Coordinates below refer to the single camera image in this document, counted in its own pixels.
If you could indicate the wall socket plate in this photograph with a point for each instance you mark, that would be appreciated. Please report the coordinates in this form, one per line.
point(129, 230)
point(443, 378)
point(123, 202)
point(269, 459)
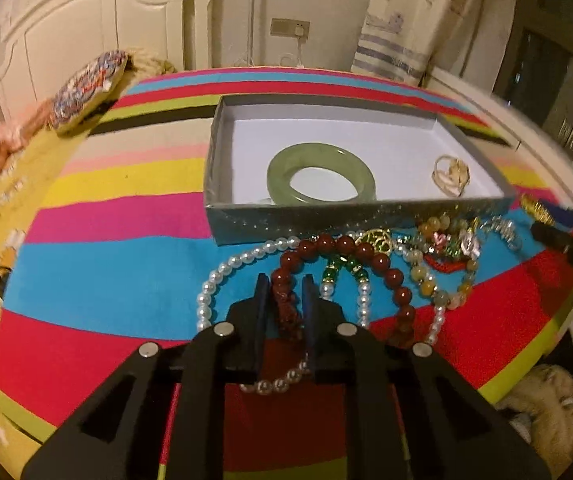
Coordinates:
point(284, 27)

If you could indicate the gold sparkly ornament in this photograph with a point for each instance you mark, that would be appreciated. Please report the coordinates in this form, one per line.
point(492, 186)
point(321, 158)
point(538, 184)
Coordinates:
point(535, 207)

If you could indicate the silver rhinestone brooch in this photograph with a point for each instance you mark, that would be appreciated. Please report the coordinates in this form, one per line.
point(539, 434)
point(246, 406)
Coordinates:
point(504, 232)

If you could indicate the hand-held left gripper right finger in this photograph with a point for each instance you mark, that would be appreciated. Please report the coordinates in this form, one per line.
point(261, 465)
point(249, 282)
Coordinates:
point(309, 310)

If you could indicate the embroidered round cushion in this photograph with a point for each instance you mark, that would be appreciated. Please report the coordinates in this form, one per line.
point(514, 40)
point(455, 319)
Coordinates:
point(86, 90)

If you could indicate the beige plaid clothing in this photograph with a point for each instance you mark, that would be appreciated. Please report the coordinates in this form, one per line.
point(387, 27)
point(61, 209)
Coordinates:
point(546, 410)

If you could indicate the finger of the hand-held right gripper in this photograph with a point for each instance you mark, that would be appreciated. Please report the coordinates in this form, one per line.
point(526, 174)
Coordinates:
point(566, 247)

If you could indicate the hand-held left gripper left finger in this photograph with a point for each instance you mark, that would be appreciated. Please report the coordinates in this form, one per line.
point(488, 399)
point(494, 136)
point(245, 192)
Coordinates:
point(262, 305)

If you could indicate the rainbow striped blanket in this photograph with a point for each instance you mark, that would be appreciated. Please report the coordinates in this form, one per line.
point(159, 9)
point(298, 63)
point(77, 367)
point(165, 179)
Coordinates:
point(116, 270)

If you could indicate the grey cardboard box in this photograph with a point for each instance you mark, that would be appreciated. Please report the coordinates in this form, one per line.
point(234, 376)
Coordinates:
point(266, 222)

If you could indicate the white charger plug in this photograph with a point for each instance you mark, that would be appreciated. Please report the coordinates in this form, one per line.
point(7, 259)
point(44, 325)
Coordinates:
point(300, 31)

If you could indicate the green jade bangle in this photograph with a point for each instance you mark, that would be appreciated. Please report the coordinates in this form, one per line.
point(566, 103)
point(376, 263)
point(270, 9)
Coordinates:
point(279, 170)

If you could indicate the gold filigree bangle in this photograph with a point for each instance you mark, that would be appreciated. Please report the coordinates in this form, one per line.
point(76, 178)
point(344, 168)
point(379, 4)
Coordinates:
point(379, 241)

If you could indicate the printed striped curtain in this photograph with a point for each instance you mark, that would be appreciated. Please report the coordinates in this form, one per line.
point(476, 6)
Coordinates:
point(391, 35)

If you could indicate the white wooden headboard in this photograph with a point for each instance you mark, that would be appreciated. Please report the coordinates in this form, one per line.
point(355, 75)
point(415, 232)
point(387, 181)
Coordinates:
point(66, 25)

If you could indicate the beige ruffled quilt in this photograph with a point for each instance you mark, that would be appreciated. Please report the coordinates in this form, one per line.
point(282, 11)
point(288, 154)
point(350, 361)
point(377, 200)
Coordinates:
point(151, 62)

